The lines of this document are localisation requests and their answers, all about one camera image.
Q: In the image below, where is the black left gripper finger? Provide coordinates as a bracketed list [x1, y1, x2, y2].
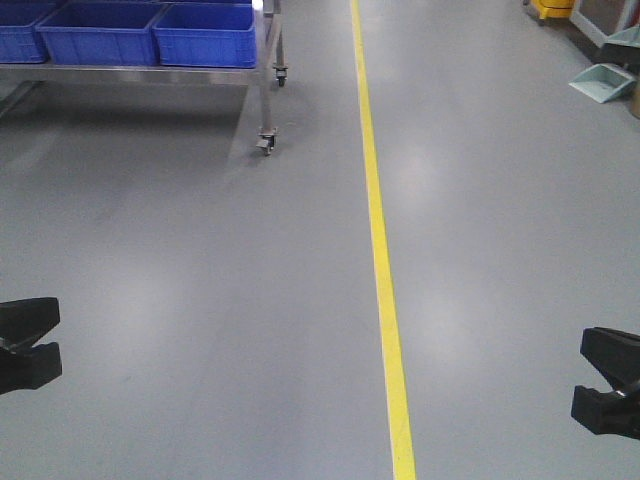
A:
[1, 297, 60, 348]
[1, 342, 62, 394]

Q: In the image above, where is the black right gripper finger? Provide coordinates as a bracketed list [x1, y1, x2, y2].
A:
[580, 327, 639, 388]
[571, 381, 639, 440]

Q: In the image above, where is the wheeled steel cart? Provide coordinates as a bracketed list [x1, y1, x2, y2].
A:
[1, 1, 288, 155]

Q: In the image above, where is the teal dustpan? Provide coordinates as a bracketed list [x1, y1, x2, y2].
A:
[569, 63, 637, 104]

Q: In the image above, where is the blue cart bin left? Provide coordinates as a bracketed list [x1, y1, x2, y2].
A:
[1, 1, 64, 64]

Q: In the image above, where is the blue cart bin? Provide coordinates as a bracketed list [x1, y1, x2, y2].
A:
[1, 1, 64, 64]
[152, 3, 258, 69]
[36, 1, 166, 66]

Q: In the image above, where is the blue cart bin middle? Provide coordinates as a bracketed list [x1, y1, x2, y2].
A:
[36, 1, 166, 66]

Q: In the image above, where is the blue cart bin right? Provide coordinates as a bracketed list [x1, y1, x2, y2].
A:
[152, 3, 258, 69]

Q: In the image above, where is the yellow mop bucket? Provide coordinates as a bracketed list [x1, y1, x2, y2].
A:
[521, 0, 575, 26]

